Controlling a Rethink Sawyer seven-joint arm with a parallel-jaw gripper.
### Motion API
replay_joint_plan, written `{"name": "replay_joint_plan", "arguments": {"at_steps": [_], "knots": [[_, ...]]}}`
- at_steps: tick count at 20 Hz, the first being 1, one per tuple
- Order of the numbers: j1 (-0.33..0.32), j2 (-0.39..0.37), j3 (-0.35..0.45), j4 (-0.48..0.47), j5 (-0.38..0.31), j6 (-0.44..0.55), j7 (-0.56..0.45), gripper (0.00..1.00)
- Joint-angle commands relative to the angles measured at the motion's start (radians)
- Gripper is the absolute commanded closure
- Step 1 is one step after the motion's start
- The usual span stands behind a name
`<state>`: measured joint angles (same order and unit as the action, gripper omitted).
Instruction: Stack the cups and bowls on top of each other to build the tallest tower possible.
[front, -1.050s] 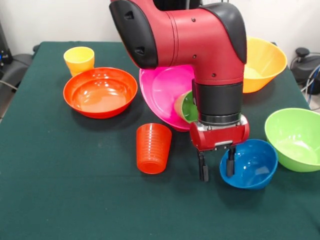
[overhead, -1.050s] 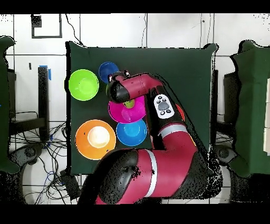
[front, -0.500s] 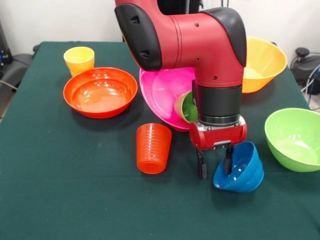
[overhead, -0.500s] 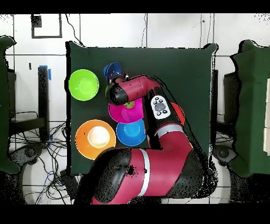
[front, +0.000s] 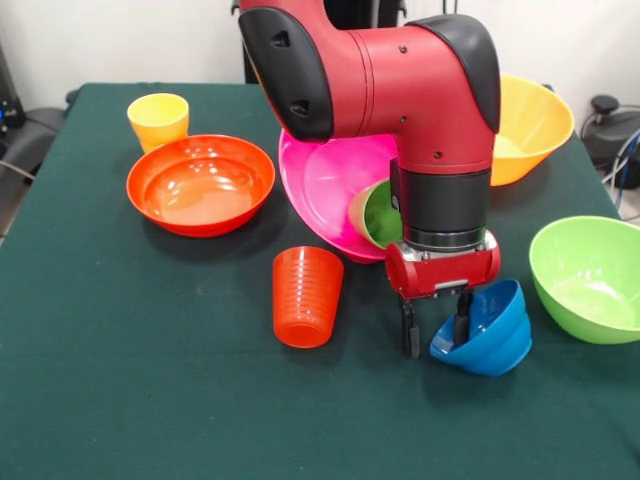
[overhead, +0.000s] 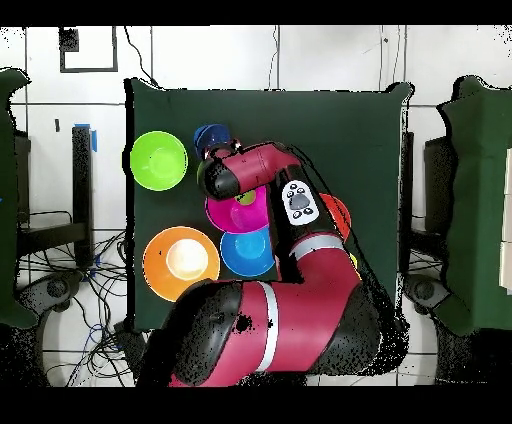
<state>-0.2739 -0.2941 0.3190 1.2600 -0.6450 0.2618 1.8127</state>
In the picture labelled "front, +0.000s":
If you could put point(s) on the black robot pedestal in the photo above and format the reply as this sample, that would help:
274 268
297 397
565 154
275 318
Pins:
360 12

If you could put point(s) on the large orange bowl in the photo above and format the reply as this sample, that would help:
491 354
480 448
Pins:
530 130

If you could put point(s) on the yellow cup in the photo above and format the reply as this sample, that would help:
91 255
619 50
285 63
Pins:
157 125

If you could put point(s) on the red shallow bowl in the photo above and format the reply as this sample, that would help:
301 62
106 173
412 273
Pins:
200 192

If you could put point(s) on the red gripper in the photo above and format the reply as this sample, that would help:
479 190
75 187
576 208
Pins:
450 272

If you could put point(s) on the black equipment box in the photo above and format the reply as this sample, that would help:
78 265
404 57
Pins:
7 100

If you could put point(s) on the green cup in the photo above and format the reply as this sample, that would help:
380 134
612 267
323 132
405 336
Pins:
382 215

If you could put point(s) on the dark green tablecloth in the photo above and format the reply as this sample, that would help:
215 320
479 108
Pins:
200 400

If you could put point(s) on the light green bowl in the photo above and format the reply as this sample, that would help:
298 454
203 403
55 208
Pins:
590 285

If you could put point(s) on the orange-red ribbed cup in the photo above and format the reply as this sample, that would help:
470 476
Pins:
307 300

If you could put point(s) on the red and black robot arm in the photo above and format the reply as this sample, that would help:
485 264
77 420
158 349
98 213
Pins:
400 85

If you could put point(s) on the large pink bowl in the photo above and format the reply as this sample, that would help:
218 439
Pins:
325 180

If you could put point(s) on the small dark blue bowl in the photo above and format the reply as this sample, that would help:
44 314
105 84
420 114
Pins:
500 340

